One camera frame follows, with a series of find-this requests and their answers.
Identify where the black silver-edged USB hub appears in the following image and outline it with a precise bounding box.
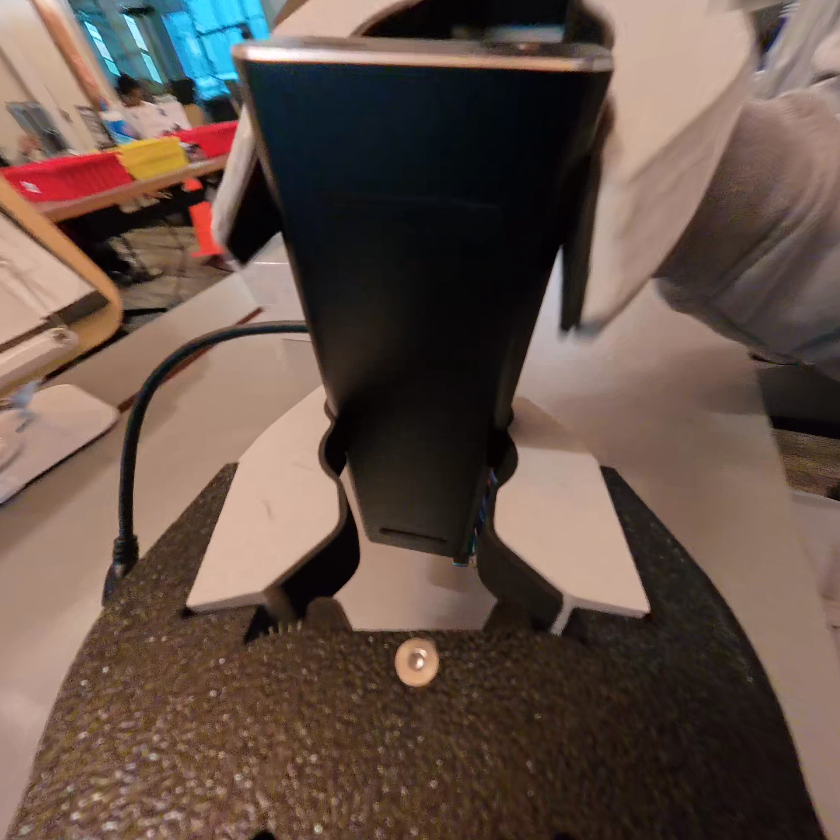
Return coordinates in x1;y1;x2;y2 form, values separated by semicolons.
231;36;615;567

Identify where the long wooden table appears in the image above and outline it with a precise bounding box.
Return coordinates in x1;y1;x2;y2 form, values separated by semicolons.
36;154;231;224

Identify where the orange traffic cone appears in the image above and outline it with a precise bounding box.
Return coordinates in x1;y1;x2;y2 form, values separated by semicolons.
188;180;224;258

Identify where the white desk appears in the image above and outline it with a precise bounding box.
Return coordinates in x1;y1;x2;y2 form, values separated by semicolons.
0;249;840;840

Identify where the red plastic bin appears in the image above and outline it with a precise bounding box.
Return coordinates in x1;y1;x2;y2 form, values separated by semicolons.
0;154;132;204
174;121;240;158

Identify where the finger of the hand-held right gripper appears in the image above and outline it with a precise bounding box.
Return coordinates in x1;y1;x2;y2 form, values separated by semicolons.
210;101;286;268
560;0;757;339

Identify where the thick black cable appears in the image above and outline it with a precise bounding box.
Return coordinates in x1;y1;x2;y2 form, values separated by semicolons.
100;319;311;606

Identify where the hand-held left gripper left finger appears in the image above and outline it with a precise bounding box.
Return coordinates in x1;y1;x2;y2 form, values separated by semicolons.
185;386;362;621

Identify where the white stand base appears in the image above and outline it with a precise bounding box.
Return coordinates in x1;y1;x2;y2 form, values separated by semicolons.
0;384;120;506

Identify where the white paper sheet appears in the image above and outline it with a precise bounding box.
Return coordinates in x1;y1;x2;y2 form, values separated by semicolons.
0;210;102;352

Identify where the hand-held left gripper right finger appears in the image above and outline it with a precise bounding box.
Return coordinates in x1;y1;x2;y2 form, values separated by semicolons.
476;395;652;636

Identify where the yellow plastic bin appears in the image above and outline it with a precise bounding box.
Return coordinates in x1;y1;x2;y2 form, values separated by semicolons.
118;136;189;182

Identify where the large window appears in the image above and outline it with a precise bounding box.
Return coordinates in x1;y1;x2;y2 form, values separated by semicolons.
69;0;273;99

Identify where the wooden board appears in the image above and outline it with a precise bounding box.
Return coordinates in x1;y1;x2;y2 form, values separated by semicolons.
0;177;126;395

